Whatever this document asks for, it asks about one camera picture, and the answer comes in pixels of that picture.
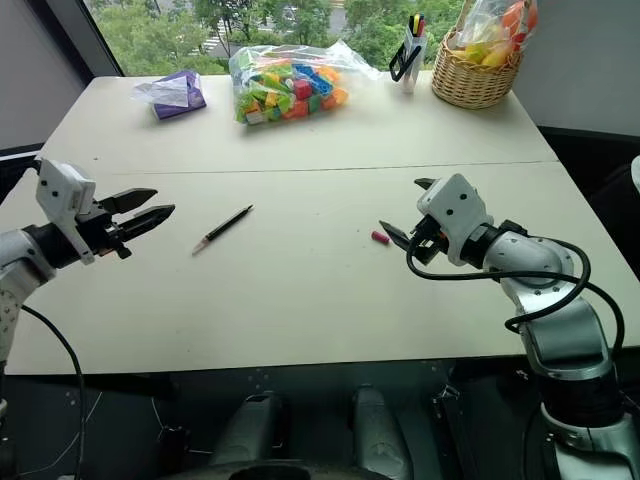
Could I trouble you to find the purple tissue pack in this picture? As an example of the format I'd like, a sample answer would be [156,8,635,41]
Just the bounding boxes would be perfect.
[131,70,208,123]

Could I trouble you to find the dark rounded robot leg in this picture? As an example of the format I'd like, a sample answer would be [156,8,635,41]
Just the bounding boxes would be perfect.
[348,383,417,480]
[208,391,292,467]

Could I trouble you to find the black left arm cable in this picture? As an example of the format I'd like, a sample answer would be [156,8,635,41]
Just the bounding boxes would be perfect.
[18,304,85,480]

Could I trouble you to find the dark round robot torso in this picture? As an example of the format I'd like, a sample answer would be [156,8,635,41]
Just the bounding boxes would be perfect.
[205,451,362,480]

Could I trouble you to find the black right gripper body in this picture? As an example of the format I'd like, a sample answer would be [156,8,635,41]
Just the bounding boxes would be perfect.
[408,214,452,267]

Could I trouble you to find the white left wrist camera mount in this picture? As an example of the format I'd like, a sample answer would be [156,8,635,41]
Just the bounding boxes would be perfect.
[35,158,97,266]

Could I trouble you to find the black pencil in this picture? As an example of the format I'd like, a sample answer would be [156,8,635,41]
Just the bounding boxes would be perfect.
[191,203,255,258]

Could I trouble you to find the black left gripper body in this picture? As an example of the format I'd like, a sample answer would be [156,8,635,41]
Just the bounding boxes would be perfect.
[74,196,134,260]

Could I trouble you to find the clear bag of building blocks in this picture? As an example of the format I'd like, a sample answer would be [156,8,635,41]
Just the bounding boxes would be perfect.
[228,39,382,129]

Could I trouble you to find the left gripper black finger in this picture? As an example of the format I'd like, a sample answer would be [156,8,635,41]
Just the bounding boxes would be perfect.
[122,203,177,239]
[111,187,160,218]

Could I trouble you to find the black table frame bar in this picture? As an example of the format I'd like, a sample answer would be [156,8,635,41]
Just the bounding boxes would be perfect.
[431,383,482,480]

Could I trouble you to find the black window frame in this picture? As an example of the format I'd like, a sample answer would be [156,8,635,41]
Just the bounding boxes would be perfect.
[74,0,126,79]

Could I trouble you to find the white pen holder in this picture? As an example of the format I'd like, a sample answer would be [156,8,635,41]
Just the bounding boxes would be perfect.
[399,32,428,95]

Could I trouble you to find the wicker basket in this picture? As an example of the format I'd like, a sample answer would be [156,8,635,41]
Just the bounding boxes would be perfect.
[430,26,526,111]

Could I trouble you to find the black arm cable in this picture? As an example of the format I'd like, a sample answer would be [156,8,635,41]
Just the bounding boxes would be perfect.
[405,231,627,354]
[18,304,85,480]

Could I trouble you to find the clear bag of toy fruit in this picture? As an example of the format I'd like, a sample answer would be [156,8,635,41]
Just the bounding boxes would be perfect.
[451,0,541,69]

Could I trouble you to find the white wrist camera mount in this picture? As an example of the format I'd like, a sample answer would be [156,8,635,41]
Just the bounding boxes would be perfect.
[415,173,489,267]
[35,158,97,266]

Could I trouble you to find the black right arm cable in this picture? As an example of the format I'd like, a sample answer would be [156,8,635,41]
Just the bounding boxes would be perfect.
[405,231,627,354]

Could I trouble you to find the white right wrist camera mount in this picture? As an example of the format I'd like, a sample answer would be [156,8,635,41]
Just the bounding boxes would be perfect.
[415,173,489,267]

